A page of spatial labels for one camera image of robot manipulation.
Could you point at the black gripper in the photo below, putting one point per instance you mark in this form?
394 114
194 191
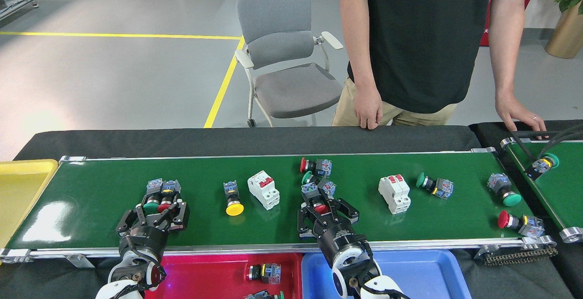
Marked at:
143 242
339 242

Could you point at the green mushroom push button switch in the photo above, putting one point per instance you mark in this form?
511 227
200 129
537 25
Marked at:
444 188
279 296
327 186
512 198
155 185
552 160

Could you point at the white circuit breaker red lever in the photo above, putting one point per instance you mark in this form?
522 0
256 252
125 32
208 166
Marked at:
263 192
394 196

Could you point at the black head push button switch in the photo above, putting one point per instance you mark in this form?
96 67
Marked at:
271 273

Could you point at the person's right forearm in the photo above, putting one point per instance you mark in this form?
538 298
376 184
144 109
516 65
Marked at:
360 53

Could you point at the person's left forearm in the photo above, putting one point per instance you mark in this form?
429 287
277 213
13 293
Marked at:
505 57

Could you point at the green conveyor belt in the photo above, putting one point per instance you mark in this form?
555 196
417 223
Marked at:
91 189
565 198

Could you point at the red plastic tray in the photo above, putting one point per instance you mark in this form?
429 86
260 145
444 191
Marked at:
205 276

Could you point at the blue plastic tray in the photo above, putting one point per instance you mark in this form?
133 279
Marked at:
423 276

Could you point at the yellow plastic tray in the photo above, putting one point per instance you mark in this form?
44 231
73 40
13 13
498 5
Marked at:
20 194

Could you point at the person's right hand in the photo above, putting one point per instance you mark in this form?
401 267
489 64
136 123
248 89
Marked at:
368 107

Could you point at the person's left hand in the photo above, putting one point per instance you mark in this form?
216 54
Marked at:
517 114

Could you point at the black table cloth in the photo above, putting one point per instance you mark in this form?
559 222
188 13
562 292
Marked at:
136 144
489 135

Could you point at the person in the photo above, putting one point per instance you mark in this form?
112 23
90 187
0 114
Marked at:
423 39

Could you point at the grey office chair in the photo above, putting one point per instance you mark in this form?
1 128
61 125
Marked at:
275 12

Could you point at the red fire extinguisher cabinet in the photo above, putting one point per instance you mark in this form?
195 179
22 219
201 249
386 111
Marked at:
485 30

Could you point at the potted plant gold pot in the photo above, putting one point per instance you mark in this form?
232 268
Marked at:
569 34

